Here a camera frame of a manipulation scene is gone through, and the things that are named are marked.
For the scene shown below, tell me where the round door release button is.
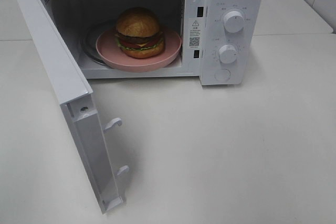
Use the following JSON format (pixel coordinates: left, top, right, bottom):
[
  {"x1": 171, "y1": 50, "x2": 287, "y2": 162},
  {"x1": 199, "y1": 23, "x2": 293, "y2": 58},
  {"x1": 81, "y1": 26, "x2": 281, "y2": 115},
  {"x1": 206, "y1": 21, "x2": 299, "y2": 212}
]
[{"x1": 215, "y1": 69, "x2": 231, "y2": 82}]

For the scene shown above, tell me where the burger with sesame-free bun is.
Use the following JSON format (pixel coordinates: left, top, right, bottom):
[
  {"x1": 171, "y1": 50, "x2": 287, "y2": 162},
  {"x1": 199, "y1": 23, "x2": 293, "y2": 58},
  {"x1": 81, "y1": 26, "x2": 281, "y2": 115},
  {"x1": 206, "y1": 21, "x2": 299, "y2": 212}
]
[{"x1": 115, "y1": 7, "x2": 165, "y2": 59}]

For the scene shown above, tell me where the white timer knob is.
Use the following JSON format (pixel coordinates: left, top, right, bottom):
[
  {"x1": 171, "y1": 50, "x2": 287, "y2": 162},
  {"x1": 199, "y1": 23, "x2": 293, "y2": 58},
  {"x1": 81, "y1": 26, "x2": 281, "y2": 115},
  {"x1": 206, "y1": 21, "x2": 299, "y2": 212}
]
[{"x1": 218, "y1": 44, "x2": 238, "y2": 64}]

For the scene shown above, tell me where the pink round plate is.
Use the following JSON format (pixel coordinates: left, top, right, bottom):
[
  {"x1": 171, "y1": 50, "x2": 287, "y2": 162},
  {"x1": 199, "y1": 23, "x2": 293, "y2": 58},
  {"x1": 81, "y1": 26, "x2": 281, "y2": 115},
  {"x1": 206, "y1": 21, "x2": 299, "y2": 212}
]
[{"x1": 96, "y1": 27, "x2": 182, "y2": 73}]

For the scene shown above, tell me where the white microwave door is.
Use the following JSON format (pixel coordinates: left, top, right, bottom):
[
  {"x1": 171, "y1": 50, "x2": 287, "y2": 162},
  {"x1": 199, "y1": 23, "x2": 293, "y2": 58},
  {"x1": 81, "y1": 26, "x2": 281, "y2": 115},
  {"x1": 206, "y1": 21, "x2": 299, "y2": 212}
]
[{"x1": 17, "y1": 0, "x2": 123, "y2": 213}]

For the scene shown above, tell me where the warning label with QR code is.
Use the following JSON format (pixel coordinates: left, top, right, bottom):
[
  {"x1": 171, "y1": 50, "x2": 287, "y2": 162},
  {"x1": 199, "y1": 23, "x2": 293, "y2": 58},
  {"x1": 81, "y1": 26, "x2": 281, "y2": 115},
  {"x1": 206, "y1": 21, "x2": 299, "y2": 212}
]
[{"x1": 188, "y1": 17, "x2": 204, "y2": 48}]

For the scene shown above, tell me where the white microwave oven body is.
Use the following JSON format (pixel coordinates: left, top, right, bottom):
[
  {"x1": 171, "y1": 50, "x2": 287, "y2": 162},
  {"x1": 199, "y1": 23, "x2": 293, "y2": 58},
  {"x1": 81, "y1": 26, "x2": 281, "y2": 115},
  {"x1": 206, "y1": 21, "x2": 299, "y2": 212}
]
[{"x1": 43, "y1": 0, "x2": 261, "y2": 86}]

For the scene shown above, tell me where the glass microwave turntable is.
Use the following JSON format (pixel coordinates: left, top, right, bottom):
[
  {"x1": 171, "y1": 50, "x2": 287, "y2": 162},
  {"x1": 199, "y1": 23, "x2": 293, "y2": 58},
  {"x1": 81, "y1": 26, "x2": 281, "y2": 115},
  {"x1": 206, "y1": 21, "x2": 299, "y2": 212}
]
[{"x1": 80, "y1": 19, "x2": 115, "y2": 66}]

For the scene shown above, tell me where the upper white control knob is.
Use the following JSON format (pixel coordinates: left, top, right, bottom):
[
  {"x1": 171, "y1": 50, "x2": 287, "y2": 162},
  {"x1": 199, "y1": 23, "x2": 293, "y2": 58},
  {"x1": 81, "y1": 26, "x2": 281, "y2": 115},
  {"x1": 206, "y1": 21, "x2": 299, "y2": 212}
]
[{"x1": 223, "y1": 10, "x2": 245, "y2": 33}]

